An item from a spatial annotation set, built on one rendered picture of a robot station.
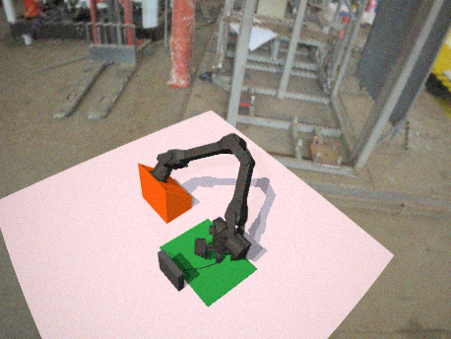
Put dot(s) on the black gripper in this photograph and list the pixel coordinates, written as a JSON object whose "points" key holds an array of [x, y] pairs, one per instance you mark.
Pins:
{"points": [[201, 248]]}

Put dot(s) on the green circuit board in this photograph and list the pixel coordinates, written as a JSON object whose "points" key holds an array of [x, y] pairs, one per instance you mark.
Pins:
{"points": [[212, 282]]}

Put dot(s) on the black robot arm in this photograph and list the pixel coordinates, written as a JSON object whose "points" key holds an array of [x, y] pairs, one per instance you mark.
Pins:
{"points": [[236, 212]]}

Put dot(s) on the black cooling fan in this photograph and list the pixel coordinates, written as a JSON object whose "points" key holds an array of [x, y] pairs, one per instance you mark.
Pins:
{"points": [[172, 272]]}

